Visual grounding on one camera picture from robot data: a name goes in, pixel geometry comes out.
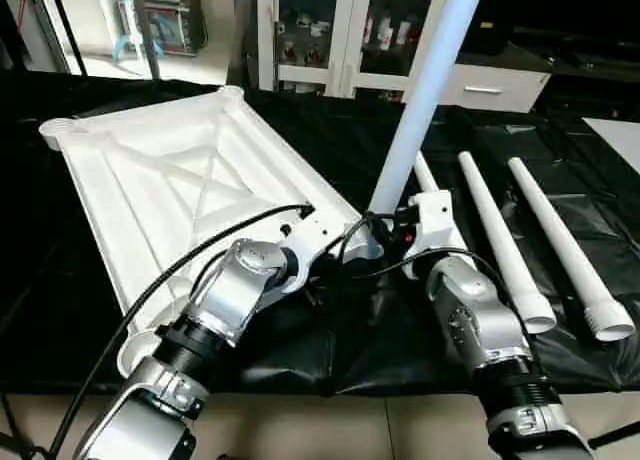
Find white plastic table leg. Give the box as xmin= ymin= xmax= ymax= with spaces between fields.
xmin=364 ymin=0 xmax=489 ymax=223
xmin=413 ymin=151 xmax=446 ymax=197
xmin=457 ymin=151 xmax=558 ymax=335
xmin=507 ymin=157 xmax=636 ymax=342

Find white plastic table top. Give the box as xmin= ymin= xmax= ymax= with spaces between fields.
xmin=39 ymin=84 xmax=383 ymax=378

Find black work mat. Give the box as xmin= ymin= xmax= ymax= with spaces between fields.
xmin=0 ymin=68 xmax=640 ymax=396

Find white drawer unit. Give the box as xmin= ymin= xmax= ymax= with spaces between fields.
xmin=438 ymin=62 xmax=552 ymax=114

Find white glass-door cabinet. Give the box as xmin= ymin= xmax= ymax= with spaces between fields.
xmin=256 ymin=0 xmax=453 ymax=101

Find blue grey floor appliance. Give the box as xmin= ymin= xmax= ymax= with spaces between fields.
xmin=113 ymin=0 xmax=208 ymax=63

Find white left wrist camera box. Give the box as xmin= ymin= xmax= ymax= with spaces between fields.
xmin=278 ymin=214 xmax=338 ymax=293

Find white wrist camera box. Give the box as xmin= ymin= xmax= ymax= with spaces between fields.
xmin=404 ymin=189 xmax=468 ymax=273
xmin=278 ymin=214 xmax=338 ymax=293

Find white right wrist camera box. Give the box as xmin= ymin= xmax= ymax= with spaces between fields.
xmin=404 ymin=189 xmax=468 ymax=273

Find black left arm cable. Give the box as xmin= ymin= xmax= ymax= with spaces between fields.
xmin=44 ymin=202 xmax=317 ymax=460

